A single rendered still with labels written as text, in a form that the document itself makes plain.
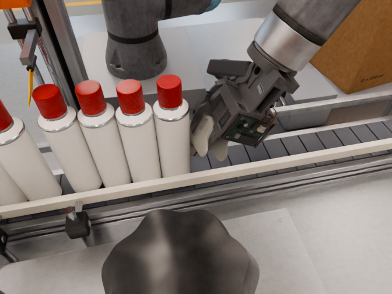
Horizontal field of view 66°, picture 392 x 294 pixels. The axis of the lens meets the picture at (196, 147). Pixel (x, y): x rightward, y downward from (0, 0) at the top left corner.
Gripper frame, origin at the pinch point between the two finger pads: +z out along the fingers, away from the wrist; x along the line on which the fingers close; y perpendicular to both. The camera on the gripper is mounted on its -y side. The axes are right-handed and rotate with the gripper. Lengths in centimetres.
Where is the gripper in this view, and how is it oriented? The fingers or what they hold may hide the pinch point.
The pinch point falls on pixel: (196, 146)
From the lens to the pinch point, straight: 51.8
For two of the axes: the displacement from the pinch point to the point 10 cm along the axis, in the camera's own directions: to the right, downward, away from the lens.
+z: -4.9, 6.6, 5.7
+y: 2.1, 7.3, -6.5
